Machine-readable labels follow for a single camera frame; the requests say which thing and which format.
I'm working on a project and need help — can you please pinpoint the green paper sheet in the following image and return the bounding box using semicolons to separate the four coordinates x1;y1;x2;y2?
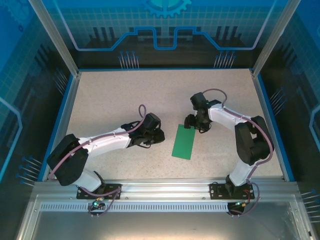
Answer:
171;123;197;161

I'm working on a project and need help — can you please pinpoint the grey metal sheet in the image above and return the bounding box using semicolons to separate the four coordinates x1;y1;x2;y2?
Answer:
16;193;317;240

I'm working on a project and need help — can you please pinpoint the blue table edge trim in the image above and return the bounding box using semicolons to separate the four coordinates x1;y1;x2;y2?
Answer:
256;74;296;182
37;74;76;182

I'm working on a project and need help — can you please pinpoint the left base LED connector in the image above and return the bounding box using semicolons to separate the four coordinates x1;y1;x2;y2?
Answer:
91;198;105;210

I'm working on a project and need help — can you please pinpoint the blue gear print panel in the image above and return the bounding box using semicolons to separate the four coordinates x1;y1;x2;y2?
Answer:
53;0;278;70

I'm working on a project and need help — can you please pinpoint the blue grid print panel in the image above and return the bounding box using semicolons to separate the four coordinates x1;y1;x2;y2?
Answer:
259;0;320;240
0;0;76;240

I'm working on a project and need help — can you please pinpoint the thin black right gripper wire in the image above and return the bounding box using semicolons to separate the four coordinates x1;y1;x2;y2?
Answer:
196;122;213;135

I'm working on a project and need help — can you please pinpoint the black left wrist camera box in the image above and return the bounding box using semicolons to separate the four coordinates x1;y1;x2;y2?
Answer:
144;112;162;132

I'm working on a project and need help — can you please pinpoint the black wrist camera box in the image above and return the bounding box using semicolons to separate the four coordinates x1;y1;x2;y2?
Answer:
144;112;162;132
190;91;211;109

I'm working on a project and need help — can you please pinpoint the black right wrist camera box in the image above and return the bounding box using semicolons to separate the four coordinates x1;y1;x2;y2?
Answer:
190;91;211;109

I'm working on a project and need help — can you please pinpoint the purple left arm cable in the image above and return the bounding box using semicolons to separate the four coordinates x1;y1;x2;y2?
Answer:
48;104;148;182

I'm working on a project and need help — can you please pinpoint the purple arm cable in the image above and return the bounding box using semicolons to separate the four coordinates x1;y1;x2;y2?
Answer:
202;88;275;182
48;104;148;182

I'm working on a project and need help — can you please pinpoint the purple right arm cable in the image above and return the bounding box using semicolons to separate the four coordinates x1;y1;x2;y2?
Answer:
202;88;275;182

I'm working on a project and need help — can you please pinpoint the aluminium mounting rail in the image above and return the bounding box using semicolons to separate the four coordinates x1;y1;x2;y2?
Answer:
33;178;300;201

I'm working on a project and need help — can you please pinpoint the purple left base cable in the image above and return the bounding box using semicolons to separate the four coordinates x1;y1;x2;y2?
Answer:
79;186;123;219

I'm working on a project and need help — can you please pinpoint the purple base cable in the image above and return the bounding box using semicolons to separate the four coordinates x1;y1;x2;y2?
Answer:
228;182;260;217
79;186;123;219

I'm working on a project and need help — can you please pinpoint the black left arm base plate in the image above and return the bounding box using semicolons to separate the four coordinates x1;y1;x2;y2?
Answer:
76;183;123;200

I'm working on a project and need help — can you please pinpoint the slotted grey cable duct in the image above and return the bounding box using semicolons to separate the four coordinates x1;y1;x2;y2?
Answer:
39;202;232;213

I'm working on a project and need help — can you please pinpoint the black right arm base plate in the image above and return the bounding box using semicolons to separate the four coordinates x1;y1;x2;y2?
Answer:
209;182;253;200

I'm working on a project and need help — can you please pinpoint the aluminium side rail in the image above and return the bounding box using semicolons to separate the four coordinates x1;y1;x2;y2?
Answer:
41;72;82;182

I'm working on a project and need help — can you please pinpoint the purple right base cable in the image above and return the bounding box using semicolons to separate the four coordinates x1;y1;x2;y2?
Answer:
228;182;260;217

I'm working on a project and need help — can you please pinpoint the aluminium frame post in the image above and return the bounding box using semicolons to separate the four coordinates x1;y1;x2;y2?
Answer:
249;0;302;78
27;0;82;78

